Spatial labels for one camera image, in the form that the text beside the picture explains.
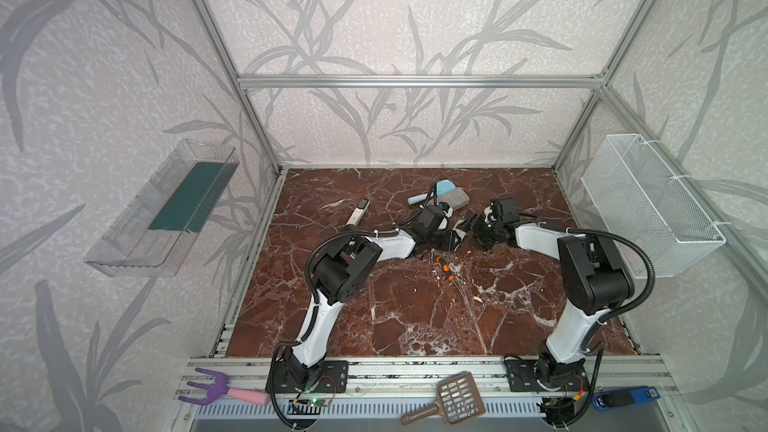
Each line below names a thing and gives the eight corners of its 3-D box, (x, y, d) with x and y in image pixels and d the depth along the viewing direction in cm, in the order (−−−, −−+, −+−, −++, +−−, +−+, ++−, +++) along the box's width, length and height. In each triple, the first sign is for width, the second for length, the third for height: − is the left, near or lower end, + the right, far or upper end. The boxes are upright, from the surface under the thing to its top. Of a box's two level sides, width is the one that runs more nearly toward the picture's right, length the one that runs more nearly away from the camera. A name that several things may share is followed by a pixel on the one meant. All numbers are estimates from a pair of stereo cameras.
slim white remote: (349, 225, 106) (348, 221, 104) (362, 200, 113) (361, 196, 111) (356, 227, 105) (356, 223, 103) (369, 202, 112) (369, 198, 110)
